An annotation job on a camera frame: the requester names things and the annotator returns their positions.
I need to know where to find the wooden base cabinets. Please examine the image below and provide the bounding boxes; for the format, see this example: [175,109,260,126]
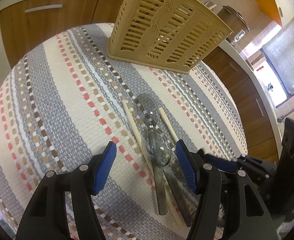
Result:
[0,0,279,162]

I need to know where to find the brown rice cooker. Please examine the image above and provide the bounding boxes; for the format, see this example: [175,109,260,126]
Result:
[217,5,250,47]

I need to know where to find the kitchen faucet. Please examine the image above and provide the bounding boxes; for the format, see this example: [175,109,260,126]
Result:
[276,92,294,123]

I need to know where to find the striped woven table mat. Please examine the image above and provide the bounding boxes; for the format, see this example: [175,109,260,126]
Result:
[0,23,247,239]

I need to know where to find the window roller blind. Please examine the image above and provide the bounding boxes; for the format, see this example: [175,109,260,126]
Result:
[262,17,294,94]

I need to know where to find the beige plastic utensil basket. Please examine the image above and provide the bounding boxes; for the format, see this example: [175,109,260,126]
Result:
[107,0,232,74]

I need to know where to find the orange white wall cabinet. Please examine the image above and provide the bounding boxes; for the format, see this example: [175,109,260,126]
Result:
[255,0,283,27]

